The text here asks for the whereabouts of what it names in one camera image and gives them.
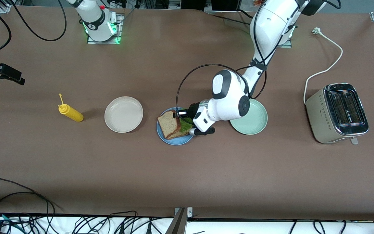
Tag brown bread slice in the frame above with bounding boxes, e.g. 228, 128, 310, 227
157, 110, 181, 139
166, 128, 191, 140

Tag beige round plate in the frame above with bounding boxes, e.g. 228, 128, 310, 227
104, 96, 143, 133

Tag blue round plate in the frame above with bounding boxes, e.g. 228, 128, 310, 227
156, 107, 194, 146

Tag green lettuce leaf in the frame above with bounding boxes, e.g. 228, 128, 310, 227
179, 118, 194, 134

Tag silver beige toaster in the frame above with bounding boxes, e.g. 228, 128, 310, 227
305, 83, 369, 145

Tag metal table edge bracket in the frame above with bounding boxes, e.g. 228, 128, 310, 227
165, 207, 193, 234

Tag white toaster power cable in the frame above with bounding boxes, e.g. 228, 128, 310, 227
303, 28, 343, 106

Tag black cable by arm base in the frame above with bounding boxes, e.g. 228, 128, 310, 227
210, 10, 256, 26

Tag yellow mustard squeeze bottle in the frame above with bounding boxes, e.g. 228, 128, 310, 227
58, 94, 84, 123

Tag pale green round plate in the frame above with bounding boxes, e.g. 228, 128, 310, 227
230, 99, 268, 135

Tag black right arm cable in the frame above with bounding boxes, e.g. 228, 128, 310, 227
0, 0, 67, 59

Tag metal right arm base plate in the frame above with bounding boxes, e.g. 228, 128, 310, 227
87, 14, 122, 44

